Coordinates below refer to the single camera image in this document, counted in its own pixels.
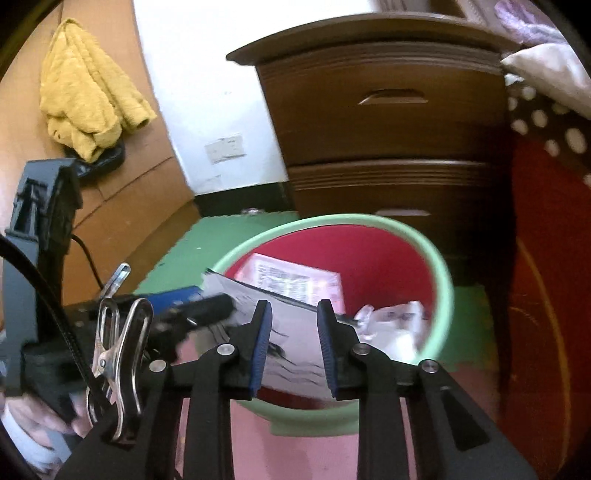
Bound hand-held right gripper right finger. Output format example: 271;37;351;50
317;299;541;480

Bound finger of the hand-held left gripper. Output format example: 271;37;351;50
134;285;206;308
154;294;235;358

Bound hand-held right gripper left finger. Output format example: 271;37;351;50
55;299;273;480

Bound white paper with wavy print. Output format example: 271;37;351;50
202;269;356;401

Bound white printed plastic bag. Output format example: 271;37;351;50
353;301;437;363

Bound pink tissue pack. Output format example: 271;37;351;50
233;253;347;315

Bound red bin with green rim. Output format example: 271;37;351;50
203;213;455;437

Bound person's left forearm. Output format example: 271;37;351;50
0;411;70;474

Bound person's left hand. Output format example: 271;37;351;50
0;394;90;444

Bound silver metal spring clip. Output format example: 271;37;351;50
85;298;154;444
98;262;132;300

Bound light wooden wardrobe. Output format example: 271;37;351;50
0;0;199;305

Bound yellow towel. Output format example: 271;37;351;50
39;18;158;162

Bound dark wooden nightstand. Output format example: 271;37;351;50
226;13;518;282

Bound dark red bed cover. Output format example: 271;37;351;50
501;134;591;467

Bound black white dotted cloth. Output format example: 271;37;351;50
505;85;591;185

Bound cream pillow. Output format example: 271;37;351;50
501;43;591;118

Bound thick black cable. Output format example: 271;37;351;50
0;233;114;407
69;233;105;289

